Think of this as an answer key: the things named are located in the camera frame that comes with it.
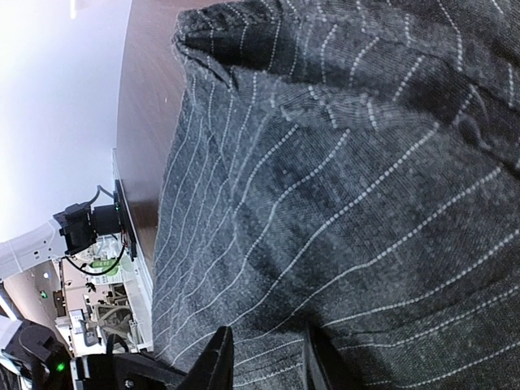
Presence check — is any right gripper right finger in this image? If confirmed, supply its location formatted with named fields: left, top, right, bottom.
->
left=302, top=325, right=345, bottom=390

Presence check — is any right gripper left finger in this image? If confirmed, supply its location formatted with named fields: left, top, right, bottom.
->
left=175, top=326, right=234, bottom=390

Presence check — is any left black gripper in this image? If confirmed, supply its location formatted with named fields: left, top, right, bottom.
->
left=15, top=324, right=187, bottom=389

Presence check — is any black pinstriped shirt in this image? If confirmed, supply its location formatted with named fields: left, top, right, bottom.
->
left=152, top=1, right=519, bottom=389

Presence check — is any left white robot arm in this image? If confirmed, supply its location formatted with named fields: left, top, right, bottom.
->
left=1, top=221, right=187, bottom=389

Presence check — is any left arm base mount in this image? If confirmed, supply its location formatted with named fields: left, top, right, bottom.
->
left=53, top=179, right=137, bottom=276

